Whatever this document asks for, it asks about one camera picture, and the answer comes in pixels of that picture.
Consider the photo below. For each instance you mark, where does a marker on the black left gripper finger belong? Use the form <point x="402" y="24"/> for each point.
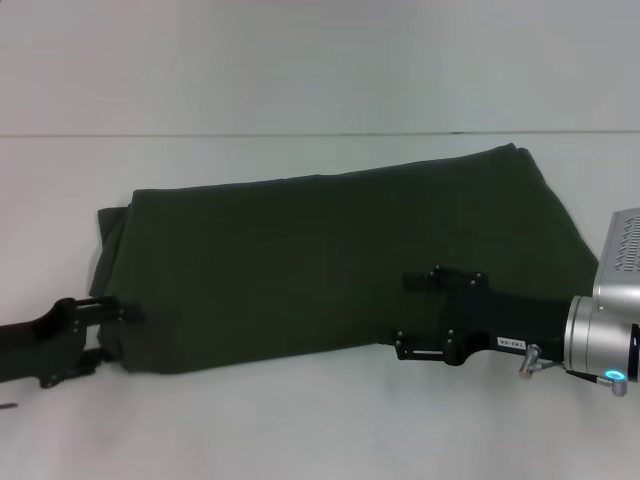
<point x="112" y="310"/>
<point x="102" y="359"/>

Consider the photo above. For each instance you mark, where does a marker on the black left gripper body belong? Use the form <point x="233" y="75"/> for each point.
<point x="40" y="345"/>

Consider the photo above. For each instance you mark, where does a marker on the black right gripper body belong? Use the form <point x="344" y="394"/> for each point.
<point x="500" y="320"/>

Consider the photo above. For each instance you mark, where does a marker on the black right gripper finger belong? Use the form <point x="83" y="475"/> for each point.
<point x="422" y="345"/>
<point x="440" y="280"/>

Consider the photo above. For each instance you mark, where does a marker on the dark green t-shirt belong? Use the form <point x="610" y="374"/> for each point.
<point x="325" y="260"/>

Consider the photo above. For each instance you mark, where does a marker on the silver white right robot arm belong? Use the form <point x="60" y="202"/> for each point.
<point x="600" y="335"/>

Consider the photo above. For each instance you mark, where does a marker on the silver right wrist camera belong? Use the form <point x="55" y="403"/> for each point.
<point x="622" y="255"/>

